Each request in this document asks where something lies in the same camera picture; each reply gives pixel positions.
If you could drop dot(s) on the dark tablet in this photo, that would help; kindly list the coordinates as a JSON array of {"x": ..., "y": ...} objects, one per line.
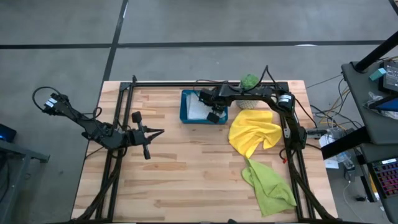
[{"x": 387, "y": 105}]

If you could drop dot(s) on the potted succulent plant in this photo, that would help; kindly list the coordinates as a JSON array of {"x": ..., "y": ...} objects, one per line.
[{"x": 248, "y": 80}]

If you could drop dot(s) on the grey metal stand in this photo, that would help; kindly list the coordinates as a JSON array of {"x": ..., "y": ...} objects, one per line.
[{"x": 18, "y": 154}]

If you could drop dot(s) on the black side desk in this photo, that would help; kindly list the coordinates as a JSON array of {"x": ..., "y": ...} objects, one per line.
[{"x": 357, "y": 93}]

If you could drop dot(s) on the clear plastic bag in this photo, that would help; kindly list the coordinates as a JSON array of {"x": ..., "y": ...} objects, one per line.
[{"x": 373, "y": 99}]

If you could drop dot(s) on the backlit computer keyboard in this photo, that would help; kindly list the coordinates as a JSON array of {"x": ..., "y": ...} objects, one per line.
[{"x": 387, "y": 177}]

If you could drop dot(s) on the yellow microfiber towel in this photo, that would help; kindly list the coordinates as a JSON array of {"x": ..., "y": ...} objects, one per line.
[{"x": 248, "y": 130}]

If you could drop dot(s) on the black slanted pole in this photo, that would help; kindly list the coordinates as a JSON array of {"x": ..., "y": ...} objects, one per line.
[{"x": 373, "y": 54}]

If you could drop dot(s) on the small teal box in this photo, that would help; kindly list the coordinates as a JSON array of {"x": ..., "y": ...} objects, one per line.
[{"x": 377, "y": 74}]

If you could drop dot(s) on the teal plastic bin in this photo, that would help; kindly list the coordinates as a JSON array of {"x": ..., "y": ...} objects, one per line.
[{"x": 192, "y": 121}]

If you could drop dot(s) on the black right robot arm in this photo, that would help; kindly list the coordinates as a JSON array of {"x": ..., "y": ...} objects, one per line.
[{"x": 248, "y": 91}]

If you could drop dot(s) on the white paper sheet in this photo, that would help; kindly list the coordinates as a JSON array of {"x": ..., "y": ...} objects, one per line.
[{"x": 332, "y": 162}]

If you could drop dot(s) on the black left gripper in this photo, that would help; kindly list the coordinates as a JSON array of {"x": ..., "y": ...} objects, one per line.
[{"x": 136, "y": 138}]

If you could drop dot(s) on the black device with blue light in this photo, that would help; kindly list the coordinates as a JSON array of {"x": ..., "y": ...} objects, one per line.
[{"x": 7, "y": 133}]

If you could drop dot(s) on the grey waffle towel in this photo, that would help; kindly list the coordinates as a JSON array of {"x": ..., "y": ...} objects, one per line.
[{"x": 196, "y": 109}]

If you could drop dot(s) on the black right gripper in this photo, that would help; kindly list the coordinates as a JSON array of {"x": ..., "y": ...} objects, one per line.
[{"x": 213, "y": 99}]

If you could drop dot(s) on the green microfiber towel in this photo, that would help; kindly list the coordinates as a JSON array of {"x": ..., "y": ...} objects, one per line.
[{"x": 267, "y": 186}]

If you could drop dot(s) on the black power adapter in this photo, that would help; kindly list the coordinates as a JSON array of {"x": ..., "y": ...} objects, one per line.
[{"x": 349, "y": 171}]

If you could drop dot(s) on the black aluminium frame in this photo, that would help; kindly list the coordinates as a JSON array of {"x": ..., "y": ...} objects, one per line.
[{"x": 171, "y": 84}]

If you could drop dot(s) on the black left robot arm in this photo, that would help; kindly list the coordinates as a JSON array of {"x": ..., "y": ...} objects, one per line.
[{"x": 93, "y": 127}]

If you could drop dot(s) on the grey power strip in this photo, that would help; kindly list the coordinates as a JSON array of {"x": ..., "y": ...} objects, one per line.
[{"x": 315, "y": 133}]

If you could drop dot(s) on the dark desk monitor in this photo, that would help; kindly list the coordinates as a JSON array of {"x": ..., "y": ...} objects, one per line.
[{"x": 391, "y": 76}]

